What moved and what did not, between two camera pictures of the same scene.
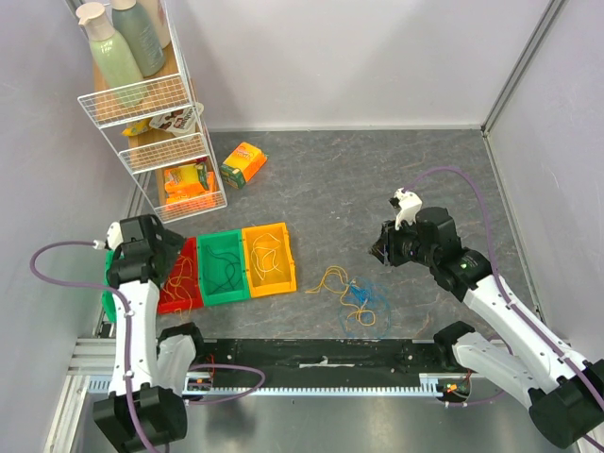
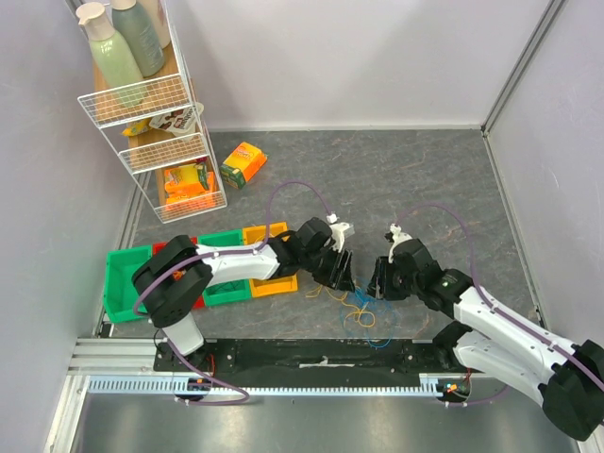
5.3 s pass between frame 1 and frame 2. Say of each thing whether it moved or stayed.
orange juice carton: stayed
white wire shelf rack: stayed
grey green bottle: stayed
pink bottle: stayed
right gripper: moved
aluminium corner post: stayed
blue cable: moved
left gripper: moved
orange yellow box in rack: stayed
